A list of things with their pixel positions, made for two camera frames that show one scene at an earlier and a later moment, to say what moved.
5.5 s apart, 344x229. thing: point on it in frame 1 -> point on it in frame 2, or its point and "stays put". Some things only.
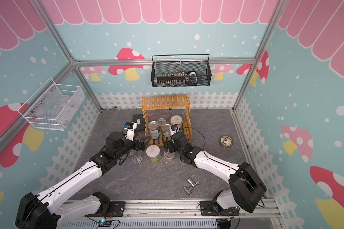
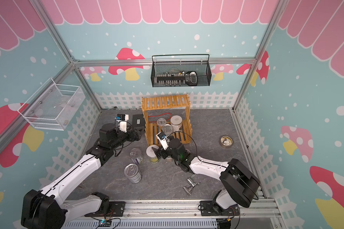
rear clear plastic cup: (162, 121) stays put
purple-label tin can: (138, 157) stays put
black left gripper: (137, 146) -> (133, 138)
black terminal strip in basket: (190, 78) stays put
